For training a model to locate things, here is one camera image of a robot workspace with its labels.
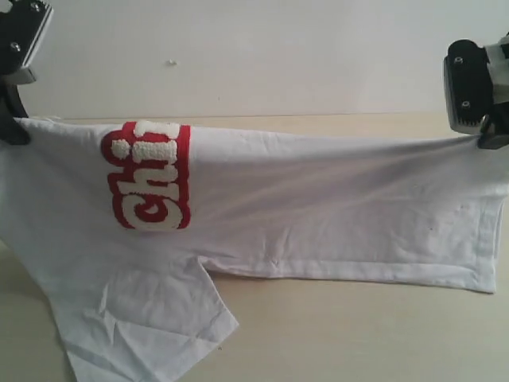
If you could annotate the white t-shirt red lettering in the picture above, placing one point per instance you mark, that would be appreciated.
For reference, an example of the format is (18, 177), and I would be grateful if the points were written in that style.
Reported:
(121, 225)

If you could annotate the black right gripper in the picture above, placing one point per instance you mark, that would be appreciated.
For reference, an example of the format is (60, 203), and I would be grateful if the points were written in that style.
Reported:
(494, 133)

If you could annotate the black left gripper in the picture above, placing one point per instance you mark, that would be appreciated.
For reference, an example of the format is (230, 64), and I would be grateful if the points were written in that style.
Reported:
(12, 109)

